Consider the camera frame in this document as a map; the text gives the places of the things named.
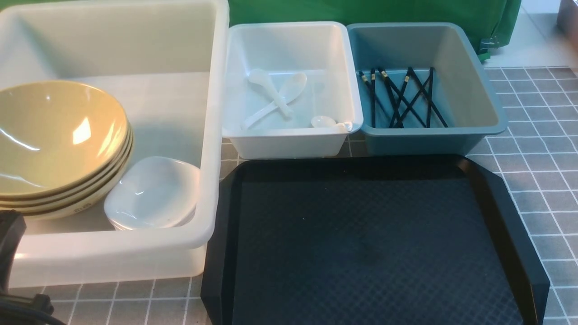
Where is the bottom stacked yellow bowl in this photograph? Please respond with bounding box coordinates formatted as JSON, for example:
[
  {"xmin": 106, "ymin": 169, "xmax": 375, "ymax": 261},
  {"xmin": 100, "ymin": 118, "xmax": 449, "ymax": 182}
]
[{"xmin": 16, "ymin": 148, "xmax": 133, "ymax": 221}]

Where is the top stacked yellow bowl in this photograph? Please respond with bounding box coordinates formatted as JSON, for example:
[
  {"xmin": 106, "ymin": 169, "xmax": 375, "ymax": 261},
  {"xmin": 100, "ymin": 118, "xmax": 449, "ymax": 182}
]
[{"xmin": 0, "ymin": 124, "xmax": 134, "ymax": 208}]

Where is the yellow noodle bowl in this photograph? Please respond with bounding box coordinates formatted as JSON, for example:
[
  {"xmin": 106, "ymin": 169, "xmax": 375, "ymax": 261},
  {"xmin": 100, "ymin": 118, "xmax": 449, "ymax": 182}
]
[{"xmin": 0, "ymin": 80, "xmax": 129, "ymax": 198}]

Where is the white dish in bin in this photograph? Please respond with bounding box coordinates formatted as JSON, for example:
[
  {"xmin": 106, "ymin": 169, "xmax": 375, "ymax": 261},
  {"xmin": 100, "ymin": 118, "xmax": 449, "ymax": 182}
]
[{"xmin": 108, "ymin": 209, "xmax": 196, "ymax": 230}]

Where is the middle stacked yellow bowl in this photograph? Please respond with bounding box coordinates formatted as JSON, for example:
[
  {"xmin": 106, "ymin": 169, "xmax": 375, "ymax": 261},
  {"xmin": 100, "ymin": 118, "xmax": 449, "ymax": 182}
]
[{"xmin": 1, "ymin": 130, "xmax": 134, "ymax": 216}]

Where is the black serving tray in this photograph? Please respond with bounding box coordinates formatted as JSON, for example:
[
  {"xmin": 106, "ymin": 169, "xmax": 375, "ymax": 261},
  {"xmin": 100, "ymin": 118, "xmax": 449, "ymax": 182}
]
[{"xmin": 200, "ymin": 154, "xmax": 550, "ymax": 325}]

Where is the black chopstick crossed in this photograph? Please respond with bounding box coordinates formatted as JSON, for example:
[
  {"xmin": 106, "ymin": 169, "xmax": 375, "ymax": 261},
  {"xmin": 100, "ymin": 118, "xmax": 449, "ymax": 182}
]
[
  {"xmin": 407, "ymin": 67, "xmax": 449, "ymax": 128},
  {"xmin": 390, "ymin": 75, "xmax": 431, "ymax": 128}
]

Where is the stacked yellow bowl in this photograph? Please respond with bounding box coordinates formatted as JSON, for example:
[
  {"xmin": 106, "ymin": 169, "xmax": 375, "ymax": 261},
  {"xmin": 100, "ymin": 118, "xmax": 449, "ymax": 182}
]
[
  {"xmin": 1, "ymin": 130, "xmax": 134, "ymax": 216},
  {"xmin": 0, "ymin": 124, "xmax": 134, "ymax": 208},
  {"xmin": 16, "ymin": 148, "xmax": 133, "ymax": 221}
]

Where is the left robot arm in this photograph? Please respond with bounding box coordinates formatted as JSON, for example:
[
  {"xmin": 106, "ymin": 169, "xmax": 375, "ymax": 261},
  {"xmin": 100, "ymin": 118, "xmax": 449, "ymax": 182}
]
[{"xmin": 0, "ymin": 210, "xmax": 65, "ymax": 325}]

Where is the black chopstick upright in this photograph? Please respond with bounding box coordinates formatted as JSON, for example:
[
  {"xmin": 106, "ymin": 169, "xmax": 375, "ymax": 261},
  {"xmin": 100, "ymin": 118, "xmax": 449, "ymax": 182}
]
[{"xmin": 424, "ymin": 67, "xmax": 434, "ymax": 128}]

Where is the metal clamp on backdrop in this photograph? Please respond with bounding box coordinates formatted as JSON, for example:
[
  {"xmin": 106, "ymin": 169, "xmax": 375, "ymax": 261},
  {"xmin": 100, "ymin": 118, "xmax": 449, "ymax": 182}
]
[{"xmin": 477, "ymin": 37, "xmax": 500, "ymax": 55}]

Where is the small white spoon in bin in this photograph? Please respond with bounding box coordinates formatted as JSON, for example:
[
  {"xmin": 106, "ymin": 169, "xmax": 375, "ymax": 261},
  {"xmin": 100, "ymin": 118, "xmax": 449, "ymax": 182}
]
[{"xmin": 310, "ymin": 115, "xmax": 353, "ymax": 132}]

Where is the small white plastic bin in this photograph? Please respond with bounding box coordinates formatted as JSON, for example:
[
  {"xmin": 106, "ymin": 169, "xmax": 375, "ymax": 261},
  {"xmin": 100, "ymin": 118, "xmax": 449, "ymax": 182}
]
[{"xmin": 222, "ymin": 21, "xmax": 364, "ymax": 160}]

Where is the white ceramic soup spoon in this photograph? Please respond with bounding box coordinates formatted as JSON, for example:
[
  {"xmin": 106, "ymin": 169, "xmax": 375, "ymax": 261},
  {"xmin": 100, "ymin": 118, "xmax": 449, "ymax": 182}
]
[{"xmin": 240, "ymin": 72, "xmax": 307, "ymax": 130}]

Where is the blue plastic bin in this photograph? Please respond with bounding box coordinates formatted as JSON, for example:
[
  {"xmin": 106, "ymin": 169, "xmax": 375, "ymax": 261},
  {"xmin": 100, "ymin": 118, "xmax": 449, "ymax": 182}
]
[{"xmin": 347, "ymin": 23, "xmax": 508, "ymax": 156}]

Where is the large translucent white bin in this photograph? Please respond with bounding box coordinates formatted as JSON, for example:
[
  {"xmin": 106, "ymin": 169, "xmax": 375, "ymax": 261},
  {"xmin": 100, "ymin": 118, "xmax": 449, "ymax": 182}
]
[{"xmin": 1, "ymin": 0, "xmax": 228, "ymax": 288}]

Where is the white square dish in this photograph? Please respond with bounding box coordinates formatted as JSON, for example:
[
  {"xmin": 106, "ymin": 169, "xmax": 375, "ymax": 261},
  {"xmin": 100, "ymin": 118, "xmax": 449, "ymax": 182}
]
[{"xmin": 104, "ymin": 156, "xmax": 201, "ymax": 219}]

